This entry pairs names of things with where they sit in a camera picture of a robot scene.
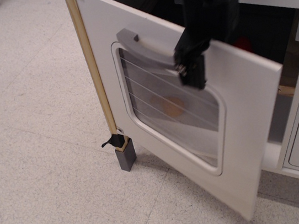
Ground grey post foot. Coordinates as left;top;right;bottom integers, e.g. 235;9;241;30
115;138;137;172

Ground white oven door with window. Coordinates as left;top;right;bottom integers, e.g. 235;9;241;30
77;0;282;220

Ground black cable tie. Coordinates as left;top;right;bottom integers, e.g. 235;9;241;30
102;134;125;148

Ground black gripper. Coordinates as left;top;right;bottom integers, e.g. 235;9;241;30
174;0;239;90

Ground brown cookie toy inside oven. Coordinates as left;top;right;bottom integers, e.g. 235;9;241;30
150;96;185;118

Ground grey oven door handle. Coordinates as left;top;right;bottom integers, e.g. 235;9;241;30
116;28;178;74

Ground red toy inside oven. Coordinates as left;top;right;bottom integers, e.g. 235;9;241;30
233;36;253;52

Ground wooden corner post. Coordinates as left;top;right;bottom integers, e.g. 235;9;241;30
63;0;131;157

